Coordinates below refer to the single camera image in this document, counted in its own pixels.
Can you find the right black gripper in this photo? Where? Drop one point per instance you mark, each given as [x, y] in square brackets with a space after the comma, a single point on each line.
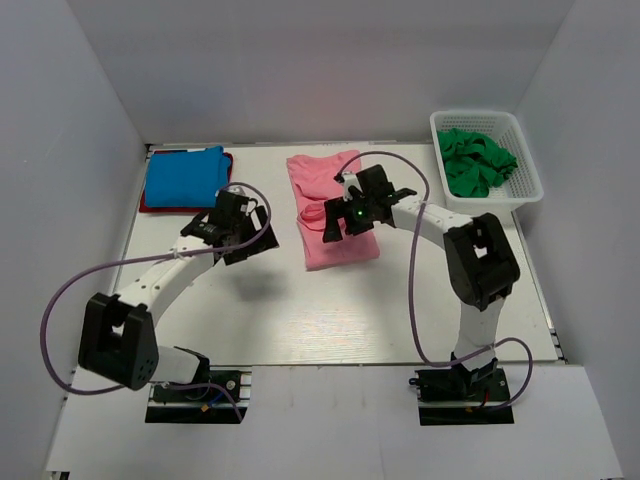
[337, 209]

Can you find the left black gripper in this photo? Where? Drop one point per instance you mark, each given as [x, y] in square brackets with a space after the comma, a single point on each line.
[262, 239]

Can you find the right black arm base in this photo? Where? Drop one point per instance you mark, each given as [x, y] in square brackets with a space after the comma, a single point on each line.
[442, 401]

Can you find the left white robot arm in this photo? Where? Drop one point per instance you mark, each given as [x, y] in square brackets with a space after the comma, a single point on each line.
[118, 340]

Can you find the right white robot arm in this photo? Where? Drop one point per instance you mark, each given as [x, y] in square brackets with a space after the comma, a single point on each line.
[482, 268]

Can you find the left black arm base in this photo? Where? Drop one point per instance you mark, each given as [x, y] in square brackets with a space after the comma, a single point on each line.
[222, 400]

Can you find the folded blue t shirt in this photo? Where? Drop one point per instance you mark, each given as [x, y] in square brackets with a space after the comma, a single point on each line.
[185, 175]

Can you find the folded red t shirt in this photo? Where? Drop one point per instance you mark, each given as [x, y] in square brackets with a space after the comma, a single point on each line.
[227, 167]

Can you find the green t shirt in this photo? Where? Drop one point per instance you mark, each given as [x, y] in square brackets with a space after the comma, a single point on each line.
[474, 163]

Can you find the white plastic basket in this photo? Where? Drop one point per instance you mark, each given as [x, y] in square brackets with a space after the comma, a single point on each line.
[521, 188]

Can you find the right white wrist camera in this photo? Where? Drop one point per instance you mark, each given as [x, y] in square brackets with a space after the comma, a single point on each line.
[351, 186]

